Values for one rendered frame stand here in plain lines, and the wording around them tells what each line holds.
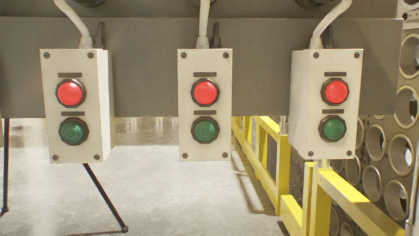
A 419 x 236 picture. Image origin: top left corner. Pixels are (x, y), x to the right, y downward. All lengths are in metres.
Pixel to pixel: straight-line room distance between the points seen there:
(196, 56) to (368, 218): 0.60
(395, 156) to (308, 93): 1.99
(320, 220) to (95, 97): 0.94
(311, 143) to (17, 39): 0.45
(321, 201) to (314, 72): 0.79
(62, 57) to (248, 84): 0.27
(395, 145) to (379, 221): 1.57
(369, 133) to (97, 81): 2.34
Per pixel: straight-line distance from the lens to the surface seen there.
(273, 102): 0.56
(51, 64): 0.49
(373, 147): 2.69
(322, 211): 1.24
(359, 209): 0.94
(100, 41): 0.54
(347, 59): 0.50
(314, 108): 0.49
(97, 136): 0.48
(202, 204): 1.83
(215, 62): 0.45
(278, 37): 0.56
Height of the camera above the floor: 0.76
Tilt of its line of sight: 11 degrees down
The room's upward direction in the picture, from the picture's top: straight up
